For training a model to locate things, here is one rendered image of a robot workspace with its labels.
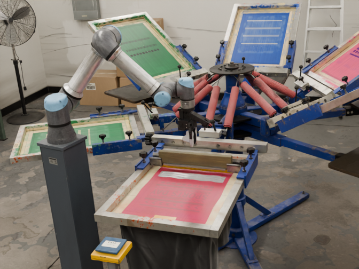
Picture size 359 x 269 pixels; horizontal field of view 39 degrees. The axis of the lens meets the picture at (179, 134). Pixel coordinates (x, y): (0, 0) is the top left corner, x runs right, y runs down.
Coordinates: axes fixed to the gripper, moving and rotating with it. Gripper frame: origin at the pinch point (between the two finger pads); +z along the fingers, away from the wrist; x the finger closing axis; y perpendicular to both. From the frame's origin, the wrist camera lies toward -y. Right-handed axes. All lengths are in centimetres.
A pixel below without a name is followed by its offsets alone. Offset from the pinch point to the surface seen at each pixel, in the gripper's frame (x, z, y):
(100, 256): 83, 18, 15
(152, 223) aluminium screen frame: 59, 14, 1
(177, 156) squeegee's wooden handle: 1.0, 7.5, 9.9
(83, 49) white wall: -415, 33, 306
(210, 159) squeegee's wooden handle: 1.1, 8.0, -8.6
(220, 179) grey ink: 7.9, 16.0, -15.5
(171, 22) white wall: -414, -3, 163
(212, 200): 29.6, 16.8, -17.3
